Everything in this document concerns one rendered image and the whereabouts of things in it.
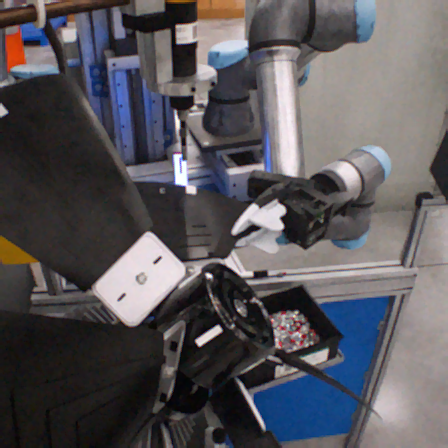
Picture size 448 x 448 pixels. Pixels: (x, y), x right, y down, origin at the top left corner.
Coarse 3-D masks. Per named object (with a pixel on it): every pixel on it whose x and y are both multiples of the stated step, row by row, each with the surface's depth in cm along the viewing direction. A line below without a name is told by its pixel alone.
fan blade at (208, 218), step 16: (144, 192) 79; (176, 192) 81; (208, 192) 83; (160, 208) 76; (176, 208) 76; (192, 208) 76; (208, 208) 77; (224, 208) 78; (240, 208) 81; (160, 224) 72; (176, 224) 72; (192, 224) 71; (208, 224) 72; (224, 224) 73; (160, 240) 68; (176, 240) 68; (192, 240) 68; (208, 240) 68; (224, 240) 68; (176, 256) 65; (192, 256) 65; (208, 256) 64; (224, 256) 65
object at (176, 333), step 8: (176, 328) 45; (184, 328) 48; (168, 336) 43; (176, 336) 46; (168, 344) 44; (168, 352) 45; (176, 352) 47; (168, 360) 46; (176, 360) 48; (176, 368) 48; (160, 376) 45; (160, 384) 45; (168, 384) 48; (160, 392) 46; (168, 392) 48; (160, 408) 46
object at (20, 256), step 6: (0, 240) 92; (6, 240) 92; (0, 246) 93; (6, 246) 93; (12, 246) 93; (0, 252) 94; (6, 252) 94; (12, 252) 94; (18, 252) 94; (24, 252) 94; (6, 258) 95; (12, 258) 95; (18, 258) 95; (24, 258) 95; (30, 258) 95; (6, 264) 96
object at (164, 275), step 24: (144, 240) 53; (120, 264) 52; (144, 264) 52; (168, 264) 53; (96, 288) 50; (120, 288) 51; (144, 288) 52; (168, 288) 53; (120, 312) 51; (144, 312) 51
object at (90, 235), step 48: (0, 96) 50; (48, 96) 54; (0, 144) 48; (48, 144) 51; (96, 144) 54; (0, 192) 47; (48, 192) 49; (96, 192) 51; (48, 240) 48; (96, 240) 50
